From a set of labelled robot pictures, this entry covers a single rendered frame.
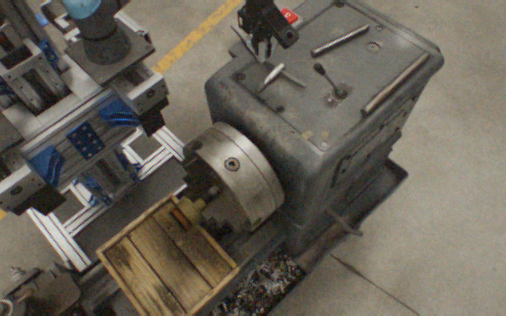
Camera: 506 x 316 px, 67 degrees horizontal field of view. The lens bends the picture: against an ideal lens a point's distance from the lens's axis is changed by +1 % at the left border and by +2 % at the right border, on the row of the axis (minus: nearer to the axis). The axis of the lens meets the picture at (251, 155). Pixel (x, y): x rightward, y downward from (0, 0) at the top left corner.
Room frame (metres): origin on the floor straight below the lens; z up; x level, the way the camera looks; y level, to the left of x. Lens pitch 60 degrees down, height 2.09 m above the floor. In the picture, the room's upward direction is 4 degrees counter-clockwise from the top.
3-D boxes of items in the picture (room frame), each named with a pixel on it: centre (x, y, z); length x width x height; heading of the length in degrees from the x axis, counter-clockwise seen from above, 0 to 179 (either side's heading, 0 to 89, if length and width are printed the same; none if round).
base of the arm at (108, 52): (0.99, 0.45, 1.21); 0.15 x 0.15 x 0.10
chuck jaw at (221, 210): (0.39, 0.07, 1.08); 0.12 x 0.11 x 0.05; 39
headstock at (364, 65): (0.77, -0.23, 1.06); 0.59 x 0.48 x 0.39; 129
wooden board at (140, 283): (0.33, 0.29, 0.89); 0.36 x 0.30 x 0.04; 39
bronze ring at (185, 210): (0.41, 0.19, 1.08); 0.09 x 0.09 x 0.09; 39
